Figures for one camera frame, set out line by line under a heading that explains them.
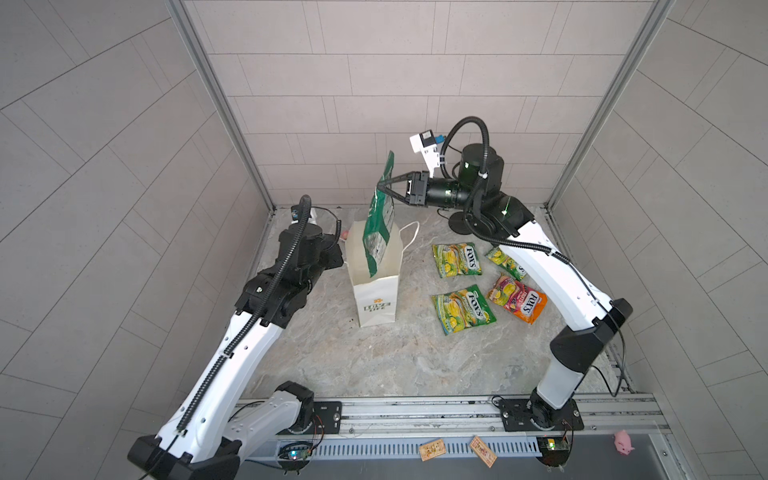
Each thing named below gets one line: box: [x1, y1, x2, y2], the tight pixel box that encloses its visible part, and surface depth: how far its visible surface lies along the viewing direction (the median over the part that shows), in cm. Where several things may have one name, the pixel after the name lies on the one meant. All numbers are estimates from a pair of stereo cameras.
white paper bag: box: [345, 220, 419, 328], surface depth 73 cm
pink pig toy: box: [612, 429, 635, 456], surface depth 68 cm
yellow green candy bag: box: [432, 242, 482, 279], surface depth 100 cm
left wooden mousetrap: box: [419, 439, 446, 462], surface depth 68 cm
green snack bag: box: [362, 150, 395, 277], surface depth 67 cm
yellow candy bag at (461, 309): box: [432, 284, 497, 336], surface depth 89 cm
